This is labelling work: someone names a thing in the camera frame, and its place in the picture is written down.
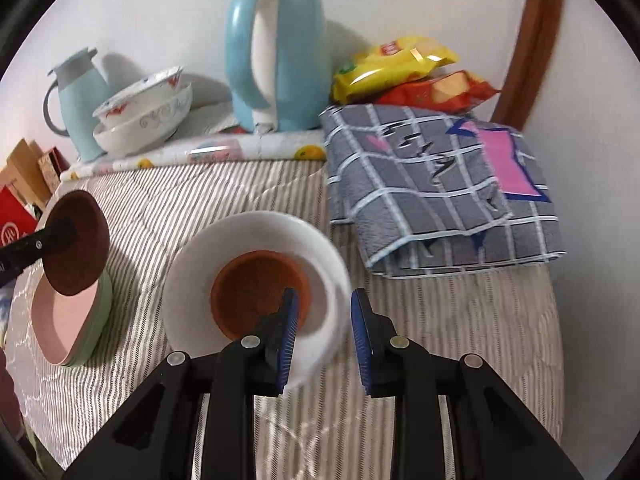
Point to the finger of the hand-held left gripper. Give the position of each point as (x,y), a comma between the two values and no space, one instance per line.
(40,245)

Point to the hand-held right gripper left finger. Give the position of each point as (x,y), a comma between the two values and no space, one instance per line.
(289,340)

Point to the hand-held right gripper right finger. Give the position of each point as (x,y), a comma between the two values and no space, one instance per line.
(361,340)

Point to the small brown bowl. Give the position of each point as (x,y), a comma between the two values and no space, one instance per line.
(250,295)
(85,270)

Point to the pink plate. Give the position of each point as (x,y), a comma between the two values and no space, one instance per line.
(65,320)

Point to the green plate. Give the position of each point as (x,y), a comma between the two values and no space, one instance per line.
(103,325)

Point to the person's left forearm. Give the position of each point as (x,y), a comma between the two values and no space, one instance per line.
(10,395)

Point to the red paper bag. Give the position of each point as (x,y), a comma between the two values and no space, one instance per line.
(15,220)

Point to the patterned brown box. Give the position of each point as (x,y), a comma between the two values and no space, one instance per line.
(52,167)

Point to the brown cardboard boxes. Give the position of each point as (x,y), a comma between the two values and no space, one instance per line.
(22,165)

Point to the grey striped tablecloth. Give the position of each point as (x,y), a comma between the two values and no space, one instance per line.
(450,320)

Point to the light blue thermos jug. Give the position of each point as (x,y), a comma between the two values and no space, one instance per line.
(82,105)

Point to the white bowl with grey swirls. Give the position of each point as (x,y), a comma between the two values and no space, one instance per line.
(145,132)

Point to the grey checked folded cloth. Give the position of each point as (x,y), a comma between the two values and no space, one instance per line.
(425,200)

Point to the red and blue patterned bowl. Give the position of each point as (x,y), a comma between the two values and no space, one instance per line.
(135,97)

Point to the rolled fruit print mat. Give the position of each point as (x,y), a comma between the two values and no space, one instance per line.
(200,152)

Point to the red chip bag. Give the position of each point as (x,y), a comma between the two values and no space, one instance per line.
(425,95)

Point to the yellow chip bag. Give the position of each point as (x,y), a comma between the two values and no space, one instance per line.
(390,67)

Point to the light blue electric kettle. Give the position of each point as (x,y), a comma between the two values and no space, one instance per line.
(295,60)

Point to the brown wooden door frame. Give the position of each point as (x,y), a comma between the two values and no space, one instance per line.
(535,35)

